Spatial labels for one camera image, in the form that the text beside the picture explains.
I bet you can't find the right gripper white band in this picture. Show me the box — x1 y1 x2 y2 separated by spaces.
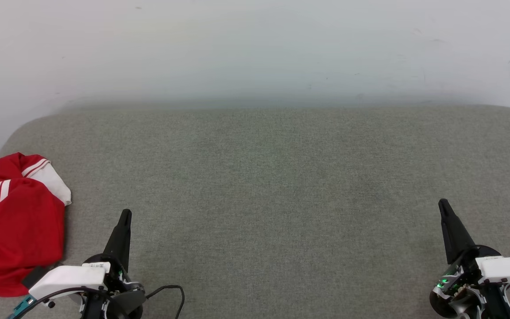
430 198 510 319

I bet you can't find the left teal plug cable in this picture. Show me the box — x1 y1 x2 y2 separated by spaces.
7 287 109 319

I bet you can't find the thin black cable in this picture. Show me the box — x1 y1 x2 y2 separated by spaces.
144 285 185 319

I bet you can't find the grey fabric sofa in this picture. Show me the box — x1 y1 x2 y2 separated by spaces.
0 104 510 319

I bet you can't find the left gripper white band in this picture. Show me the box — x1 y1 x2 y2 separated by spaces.
28 209 147 319

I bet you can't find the red and white shirt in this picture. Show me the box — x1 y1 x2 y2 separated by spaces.
0 152 72 297

